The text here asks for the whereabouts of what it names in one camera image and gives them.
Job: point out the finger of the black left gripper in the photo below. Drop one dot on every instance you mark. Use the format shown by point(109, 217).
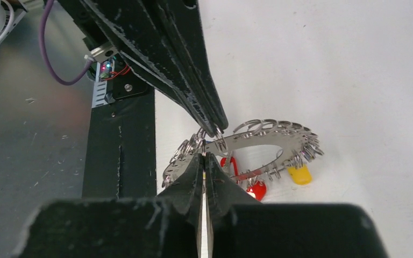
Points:
point(182, 21)
point(135, 30)

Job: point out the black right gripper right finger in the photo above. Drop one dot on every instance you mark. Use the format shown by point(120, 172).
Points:
point(241, 226)

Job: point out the left electronics board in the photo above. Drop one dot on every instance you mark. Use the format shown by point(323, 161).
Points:
point(102, 82)

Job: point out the red outlined key tag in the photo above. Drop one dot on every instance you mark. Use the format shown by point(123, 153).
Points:
point(229, 166)

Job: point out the yellow key tag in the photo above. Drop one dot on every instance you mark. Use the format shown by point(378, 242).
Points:
point(301, 175)

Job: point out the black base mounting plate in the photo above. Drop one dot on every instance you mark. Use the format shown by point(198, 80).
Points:
point(121, 151)

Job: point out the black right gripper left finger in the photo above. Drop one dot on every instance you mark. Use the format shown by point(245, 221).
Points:
point(166, 225)

